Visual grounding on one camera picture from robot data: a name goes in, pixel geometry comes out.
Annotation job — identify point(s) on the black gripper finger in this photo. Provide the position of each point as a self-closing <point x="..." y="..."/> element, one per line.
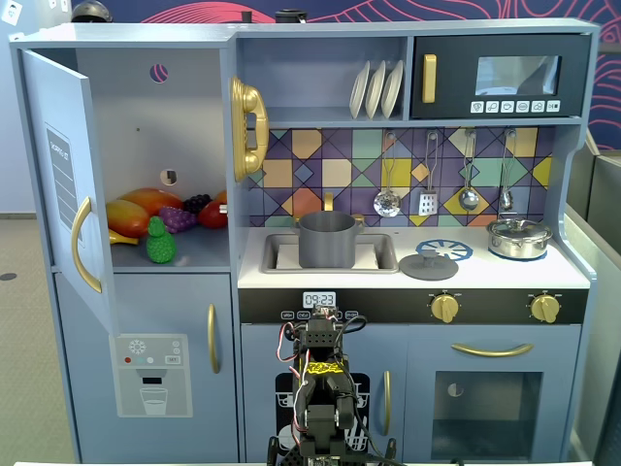
<point x="288" y="335"/>

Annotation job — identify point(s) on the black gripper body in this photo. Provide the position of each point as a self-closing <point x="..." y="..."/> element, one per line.
<point x="324" y="316"/>

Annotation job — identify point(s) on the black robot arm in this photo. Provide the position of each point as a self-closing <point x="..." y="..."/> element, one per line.
<point x="322" y="417"/>

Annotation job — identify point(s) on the blue cabinet door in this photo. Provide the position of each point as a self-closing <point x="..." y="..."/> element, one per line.
<point x="48" y="97"/>

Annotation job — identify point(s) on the gray plastic pot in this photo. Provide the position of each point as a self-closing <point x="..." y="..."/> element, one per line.
<point x="327" y="247"/>

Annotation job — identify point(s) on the gray toy sink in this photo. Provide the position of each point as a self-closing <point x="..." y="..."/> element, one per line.
<point x="383" y="252"/>

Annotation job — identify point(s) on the blue toy kitchen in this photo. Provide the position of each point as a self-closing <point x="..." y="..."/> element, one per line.
<point x="170" y="301"/>

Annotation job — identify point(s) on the gold stove knob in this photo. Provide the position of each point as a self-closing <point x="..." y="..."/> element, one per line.
<point x="545" y="308"/>
<point x="445" y="308"/>

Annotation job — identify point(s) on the gray pot lid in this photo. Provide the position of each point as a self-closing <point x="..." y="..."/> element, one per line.
<point x="429" y="269"/>

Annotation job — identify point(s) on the gold toy faucet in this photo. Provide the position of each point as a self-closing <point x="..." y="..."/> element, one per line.
<point x="329" y="201"/>

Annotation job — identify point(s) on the red toy apple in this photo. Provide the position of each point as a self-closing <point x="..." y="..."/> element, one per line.
<point x="211" y="216"/>

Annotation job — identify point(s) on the metal skimmer utensil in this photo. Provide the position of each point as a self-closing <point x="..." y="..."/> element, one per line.
<point x="387" y="204"/>

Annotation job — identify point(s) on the orange toy fruit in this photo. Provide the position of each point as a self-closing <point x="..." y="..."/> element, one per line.
<point x="221" y="197"/>

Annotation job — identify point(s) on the purple toy grapes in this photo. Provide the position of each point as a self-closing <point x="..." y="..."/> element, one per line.
<point x="177" y="221"/>

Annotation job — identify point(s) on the dark toy grapes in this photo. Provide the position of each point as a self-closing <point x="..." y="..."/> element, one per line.
<point x="196" y="203"/>

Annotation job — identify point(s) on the metal slotted spatula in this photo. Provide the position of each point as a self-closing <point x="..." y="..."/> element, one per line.
<point x="428" y="204"/>

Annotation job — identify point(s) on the large orange toy mango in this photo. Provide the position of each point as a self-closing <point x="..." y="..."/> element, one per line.
<point x="153" y="200"/>

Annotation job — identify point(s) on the yellow toy banana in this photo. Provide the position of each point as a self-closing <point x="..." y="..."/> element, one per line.
<point x="121" y="239"/>

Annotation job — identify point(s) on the small orange toy mango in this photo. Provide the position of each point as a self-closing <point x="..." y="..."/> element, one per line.
<point x="125" y="218"/>

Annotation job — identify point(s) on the metal ladle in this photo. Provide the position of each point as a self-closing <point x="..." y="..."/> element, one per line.
<point x="468" y="199"/>

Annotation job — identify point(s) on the stainless steel pot with lid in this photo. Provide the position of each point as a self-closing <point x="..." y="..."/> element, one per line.
<point x="519" y="240"/>

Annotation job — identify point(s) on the metal spoon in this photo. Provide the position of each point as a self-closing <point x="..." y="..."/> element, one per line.
<point x="506" y="198"/>

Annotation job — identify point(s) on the gold toy telephone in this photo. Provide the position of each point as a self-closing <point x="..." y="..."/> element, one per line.
<point x="247" y="104"/>

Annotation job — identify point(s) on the white toy plate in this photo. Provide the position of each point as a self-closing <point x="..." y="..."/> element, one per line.
<point x="375" y="92"/>
<point x="392" y="89"/>
<point x="359" y="92"/>

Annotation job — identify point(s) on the black toy microwave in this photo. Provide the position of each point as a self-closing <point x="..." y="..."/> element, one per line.
<point x="456" y="73"/>

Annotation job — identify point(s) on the black cylinder object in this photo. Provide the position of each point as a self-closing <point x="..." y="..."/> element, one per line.
<point x="290" y="17"/>

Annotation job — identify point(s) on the black helmet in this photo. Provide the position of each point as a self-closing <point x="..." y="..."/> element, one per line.
<point x="92" y="12"/>

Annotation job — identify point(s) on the white wall socket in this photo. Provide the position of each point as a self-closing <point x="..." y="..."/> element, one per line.
<point x="12" y="12"/>

